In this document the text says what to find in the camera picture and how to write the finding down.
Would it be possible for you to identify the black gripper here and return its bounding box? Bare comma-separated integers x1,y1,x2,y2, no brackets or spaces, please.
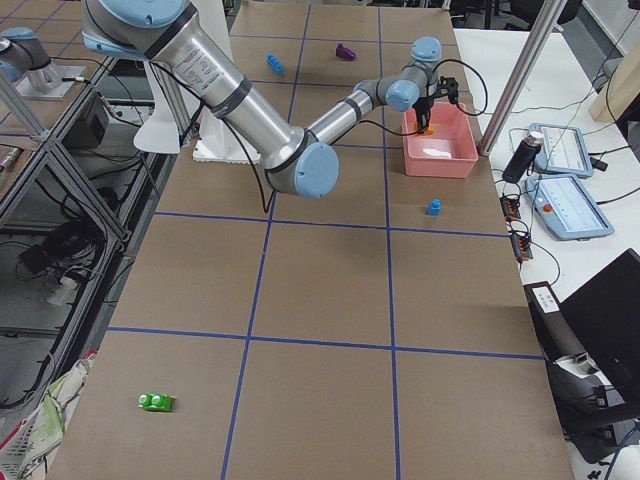
413,76,459,133

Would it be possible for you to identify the purple block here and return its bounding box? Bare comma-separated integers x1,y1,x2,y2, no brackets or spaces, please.
335,43,357,62

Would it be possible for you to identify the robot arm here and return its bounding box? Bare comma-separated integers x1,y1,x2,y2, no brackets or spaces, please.
1,27,51,83
82,1,458,198

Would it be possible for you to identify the pink plastic box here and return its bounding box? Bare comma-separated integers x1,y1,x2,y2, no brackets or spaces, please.
402,102,478,179

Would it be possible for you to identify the small blue block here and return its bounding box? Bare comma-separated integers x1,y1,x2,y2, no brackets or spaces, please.
426,198,442,216

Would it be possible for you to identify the black water bottle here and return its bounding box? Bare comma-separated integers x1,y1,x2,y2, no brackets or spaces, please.
502,130,544,184

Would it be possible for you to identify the blue teach pendant far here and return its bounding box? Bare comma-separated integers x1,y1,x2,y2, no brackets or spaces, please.
530,123,593,178

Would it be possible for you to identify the blue teach pendant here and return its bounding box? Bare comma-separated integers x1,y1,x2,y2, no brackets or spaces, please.
525,174,615,241
530,123,593,178

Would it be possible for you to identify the long blue block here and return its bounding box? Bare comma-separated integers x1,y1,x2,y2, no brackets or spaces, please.
266,54,285,76

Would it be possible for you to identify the blue teach pendant near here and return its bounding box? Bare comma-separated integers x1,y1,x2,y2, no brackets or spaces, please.
525,174,615,241

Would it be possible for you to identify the black laptop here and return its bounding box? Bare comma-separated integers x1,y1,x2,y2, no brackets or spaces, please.
524,249,639,463

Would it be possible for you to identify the green block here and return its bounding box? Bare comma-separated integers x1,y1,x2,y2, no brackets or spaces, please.
138,393,173,413

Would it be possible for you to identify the aluminium frame post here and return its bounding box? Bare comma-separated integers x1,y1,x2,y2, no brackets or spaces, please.
478,0,567,157

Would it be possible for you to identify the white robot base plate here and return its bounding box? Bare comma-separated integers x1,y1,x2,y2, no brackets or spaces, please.
193,109,260,164

